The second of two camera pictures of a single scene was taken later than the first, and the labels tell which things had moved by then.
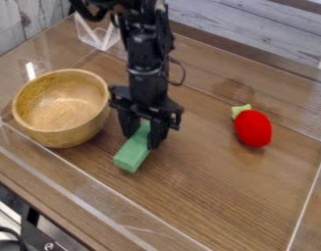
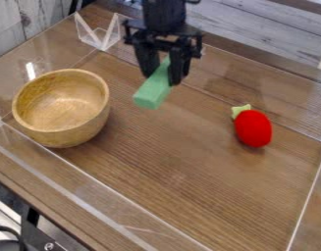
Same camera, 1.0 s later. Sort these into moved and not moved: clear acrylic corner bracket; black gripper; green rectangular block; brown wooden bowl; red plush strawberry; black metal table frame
Moved: black gripper; green rectangular block
Not moved: clear acrylic corner bracket; brown wooden bowl; red plush strawberry; black metal table frame
